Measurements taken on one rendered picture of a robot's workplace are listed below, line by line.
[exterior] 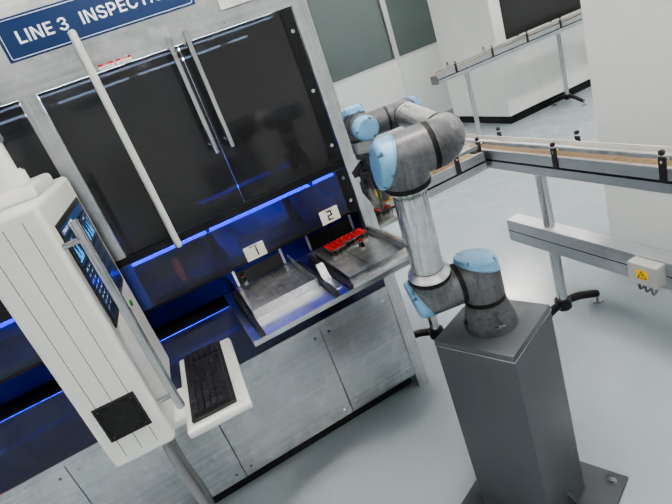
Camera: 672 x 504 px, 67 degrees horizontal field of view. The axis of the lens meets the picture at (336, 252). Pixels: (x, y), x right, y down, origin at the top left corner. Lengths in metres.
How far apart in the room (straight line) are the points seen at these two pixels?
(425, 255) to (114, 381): 0.88
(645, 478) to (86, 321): 1.85
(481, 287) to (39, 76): 1.48
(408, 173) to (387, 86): 6.28
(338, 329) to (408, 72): 5.73
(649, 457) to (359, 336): 1.17
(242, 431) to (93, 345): 1.04
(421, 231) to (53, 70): 1.26
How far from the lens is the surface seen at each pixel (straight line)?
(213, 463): 2.39
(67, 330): 1.45
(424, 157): 1.17
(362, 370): 2.41
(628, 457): 2.24
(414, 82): 7.65
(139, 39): 1.91
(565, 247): 2.52
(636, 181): 2.09
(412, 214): 1.24
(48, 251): 1.39
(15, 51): 1.91
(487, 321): 1.48
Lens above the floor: 1.68
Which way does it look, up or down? 22 degrees down
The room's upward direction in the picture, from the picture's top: 20 degrees counter-clockwise
